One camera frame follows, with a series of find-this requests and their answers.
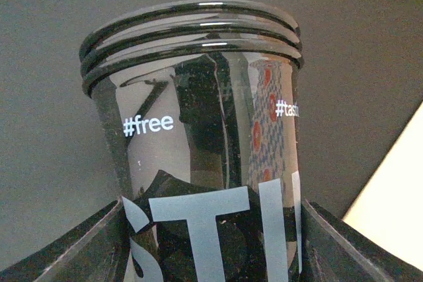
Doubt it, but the blue checkered paper bag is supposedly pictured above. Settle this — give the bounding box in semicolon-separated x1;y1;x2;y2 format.
343;107;422;269

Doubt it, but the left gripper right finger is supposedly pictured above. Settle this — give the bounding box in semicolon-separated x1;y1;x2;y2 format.
299;199;422;282

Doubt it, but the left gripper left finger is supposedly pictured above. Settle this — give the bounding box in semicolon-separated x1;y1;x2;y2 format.
1;199;128;281

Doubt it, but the black coffee cup stack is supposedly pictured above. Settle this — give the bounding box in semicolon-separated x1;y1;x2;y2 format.
79;0;303;281

